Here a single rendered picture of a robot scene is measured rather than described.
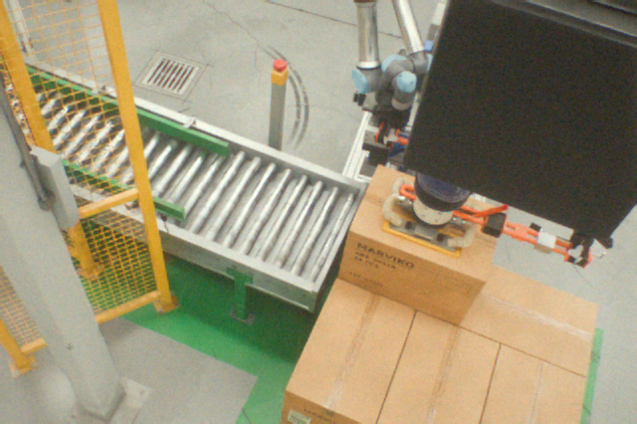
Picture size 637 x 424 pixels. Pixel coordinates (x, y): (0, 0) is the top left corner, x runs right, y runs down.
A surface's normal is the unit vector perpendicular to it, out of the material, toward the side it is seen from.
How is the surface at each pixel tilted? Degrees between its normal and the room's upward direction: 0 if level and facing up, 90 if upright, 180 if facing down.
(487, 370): 0
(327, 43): 0
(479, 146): 90
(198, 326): 0
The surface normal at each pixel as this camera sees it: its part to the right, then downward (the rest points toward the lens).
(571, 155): -0.38, 0.72
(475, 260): 0.09, -0.59
